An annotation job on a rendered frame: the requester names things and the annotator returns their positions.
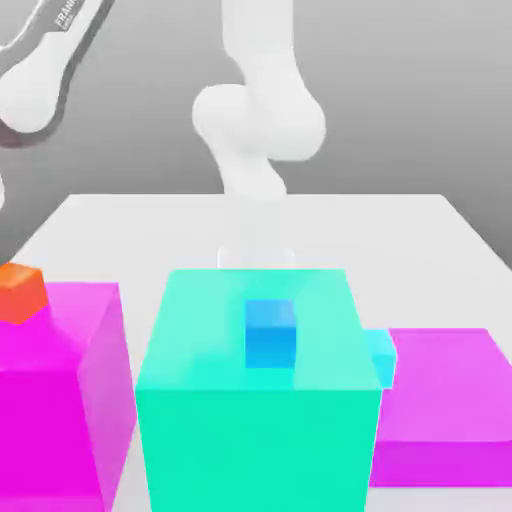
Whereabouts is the small blue cube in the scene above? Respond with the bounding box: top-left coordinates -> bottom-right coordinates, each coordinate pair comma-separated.
244,298 -> 298,370

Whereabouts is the small cyan cube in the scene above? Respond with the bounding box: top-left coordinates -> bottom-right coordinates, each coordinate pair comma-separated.
362,328 -> 398,390

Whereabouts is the small orange cube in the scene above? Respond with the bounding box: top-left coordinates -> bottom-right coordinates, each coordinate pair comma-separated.
0,262 -> 50,326

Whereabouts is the large teal box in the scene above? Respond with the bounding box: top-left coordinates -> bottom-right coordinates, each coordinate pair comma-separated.
134,268 -> 384,512

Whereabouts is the large flat magenta box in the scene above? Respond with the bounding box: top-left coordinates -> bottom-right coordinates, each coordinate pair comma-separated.
368,327 -> 512,489

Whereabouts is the large tall magenta box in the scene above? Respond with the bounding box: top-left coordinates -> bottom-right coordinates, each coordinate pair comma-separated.
0,282 -> 139,512

